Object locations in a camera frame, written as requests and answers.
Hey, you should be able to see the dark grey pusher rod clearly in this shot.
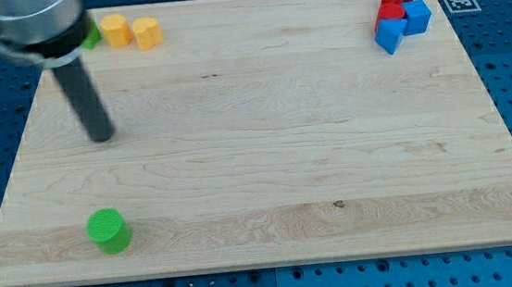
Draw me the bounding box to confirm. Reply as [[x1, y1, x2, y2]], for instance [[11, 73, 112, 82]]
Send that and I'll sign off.
[[52, 57, 115, 143]]

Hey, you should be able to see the green cylinder block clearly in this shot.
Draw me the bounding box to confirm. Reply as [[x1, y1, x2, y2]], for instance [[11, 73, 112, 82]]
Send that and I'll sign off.
[[86, 207, 132, 255]]

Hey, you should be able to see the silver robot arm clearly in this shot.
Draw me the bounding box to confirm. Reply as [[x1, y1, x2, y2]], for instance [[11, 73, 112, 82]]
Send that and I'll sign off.
[[0, 0, 115, 143]]

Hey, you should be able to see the green block behind arm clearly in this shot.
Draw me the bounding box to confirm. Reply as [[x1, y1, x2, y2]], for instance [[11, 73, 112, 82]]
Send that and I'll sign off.
[[81, 20, 102, 50]]

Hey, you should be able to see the yellow hexagon block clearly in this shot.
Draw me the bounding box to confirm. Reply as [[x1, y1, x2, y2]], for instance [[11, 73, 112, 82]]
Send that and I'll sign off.
[[100, 13, 132, 48]]

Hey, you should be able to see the yellow heart block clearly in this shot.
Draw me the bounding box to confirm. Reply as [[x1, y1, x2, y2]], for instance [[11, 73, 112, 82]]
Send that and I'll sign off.
[[132, 17, 163, 50]]

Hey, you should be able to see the wooden board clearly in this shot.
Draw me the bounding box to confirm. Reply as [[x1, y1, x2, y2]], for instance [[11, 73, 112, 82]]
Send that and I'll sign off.
[[0, 0, 512, 287]]

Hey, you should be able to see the blue angled block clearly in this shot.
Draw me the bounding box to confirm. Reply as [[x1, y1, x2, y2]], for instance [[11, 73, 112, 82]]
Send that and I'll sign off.
[[374, 19, 408, 55]]

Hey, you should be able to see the red cylinder block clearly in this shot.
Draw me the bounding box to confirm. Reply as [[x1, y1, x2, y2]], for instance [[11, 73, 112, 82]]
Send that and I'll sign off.
[[374, 3, 406, 31]]

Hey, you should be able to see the blue cube block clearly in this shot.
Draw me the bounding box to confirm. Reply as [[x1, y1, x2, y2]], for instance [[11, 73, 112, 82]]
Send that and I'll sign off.
[[401, 0, 431, 36]]

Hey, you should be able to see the white fiducial marker tag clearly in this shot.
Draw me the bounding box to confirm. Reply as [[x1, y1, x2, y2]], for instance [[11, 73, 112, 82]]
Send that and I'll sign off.
[[443, 0, 481, 14]]

